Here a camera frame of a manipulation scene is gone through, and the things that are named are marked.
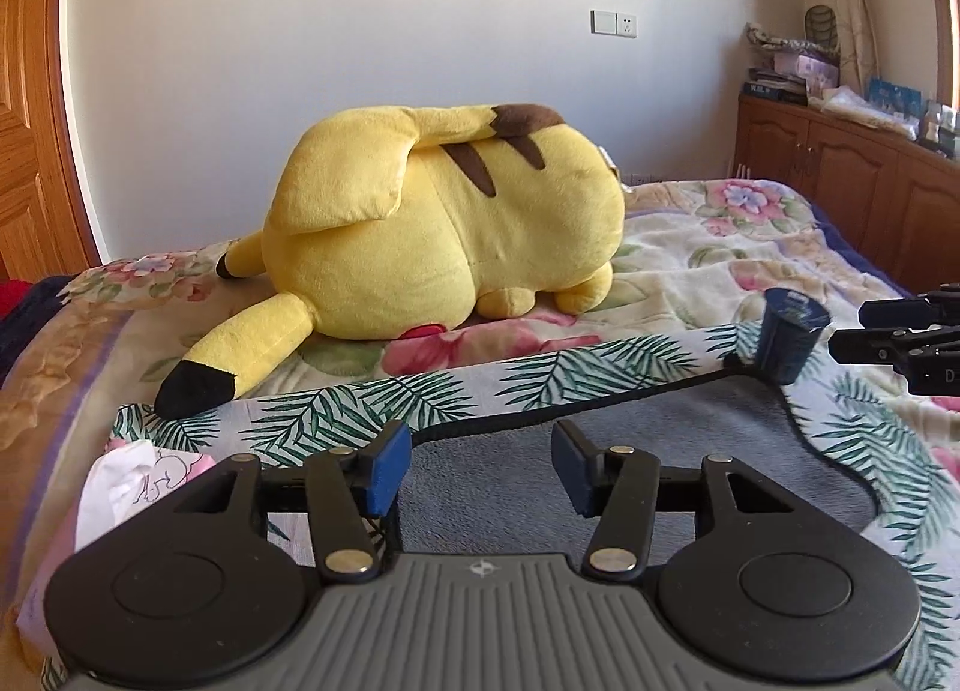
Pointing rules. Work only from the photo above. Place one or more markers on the dark blue cloth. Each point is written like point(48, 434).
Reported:
point(30, 338)

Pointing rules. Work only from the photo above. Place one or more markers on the small bottles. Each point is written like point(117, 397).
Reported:
point(941, 128)

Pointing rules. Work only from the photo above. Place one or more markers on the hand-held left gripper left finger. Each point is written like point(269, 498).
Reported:
point(386, 470)

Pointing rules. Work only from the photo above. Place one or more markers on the wooden cabinet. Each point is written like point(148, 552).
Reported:
point(840, 173)

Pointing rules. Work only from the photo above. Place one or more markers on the grey towel with palm-leaf border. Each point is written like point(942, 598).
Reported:
point(525, 428)

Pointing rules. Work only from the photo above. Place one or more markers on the blue printed box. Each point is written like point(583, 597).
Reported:
point(894, 94)

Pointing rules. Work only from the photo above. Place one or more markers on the wooden door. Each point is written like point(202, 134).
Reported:
point(30, 98)

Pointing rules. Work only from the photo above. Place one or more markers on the cream patterned curtain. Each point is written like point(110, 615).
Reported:
point(851, 0)

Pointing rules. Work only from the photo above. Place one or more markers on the white and pink cloth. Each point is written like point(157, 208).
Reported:
point(142, 481)

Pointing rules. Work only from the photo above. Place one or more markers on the stack of books and boxes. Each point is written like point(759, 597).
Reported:
point(787, 72)

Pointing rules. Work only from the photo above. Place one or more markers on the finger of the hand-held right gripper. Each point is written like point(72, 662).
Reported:
point(787, 338)
point(900, 312)

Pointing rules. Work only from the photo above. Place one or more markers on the yellow plush toy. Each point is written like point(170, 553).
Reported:
point(442, 226)

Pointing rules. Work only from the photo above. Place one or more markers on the green patterned jar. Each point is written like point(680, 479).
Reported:
point(823, 27)

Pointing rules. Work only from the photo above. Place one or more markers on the white plastic bag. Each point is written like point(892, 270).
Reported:
point(870, 109)

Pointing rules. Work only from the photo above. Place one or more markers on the white wall switch socket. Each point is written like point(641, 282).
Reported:
point(613, 23)

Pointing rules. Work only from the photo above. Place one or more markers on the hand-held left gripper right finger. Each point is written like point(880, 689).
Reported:
point(574, 470)

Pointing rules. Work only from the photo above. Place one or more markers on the floral blanket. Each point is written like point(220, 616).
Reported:
point(675, 271)

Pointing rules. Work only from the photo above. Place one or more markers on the red cloth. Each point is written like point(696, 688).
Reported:
point(16, 297)

